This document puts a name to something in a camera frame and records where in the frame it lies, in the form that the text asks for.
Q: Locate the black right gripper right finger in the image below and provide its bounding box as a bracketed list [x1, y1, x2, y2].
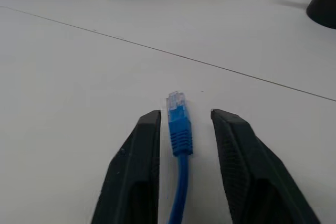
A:
[211, 108, 322, 224]

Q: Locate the blue Ethernet cable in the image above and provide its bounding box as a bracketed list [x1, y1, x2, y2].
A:
[165, 91, 194, 224]

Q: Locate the black conical object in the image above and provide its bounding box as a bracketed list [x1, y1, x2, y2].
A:
[306, 0, 336, 29]

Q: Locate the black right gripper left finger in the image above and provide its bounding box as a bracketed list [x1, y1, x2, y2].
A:
[90, 110, 162, 224]

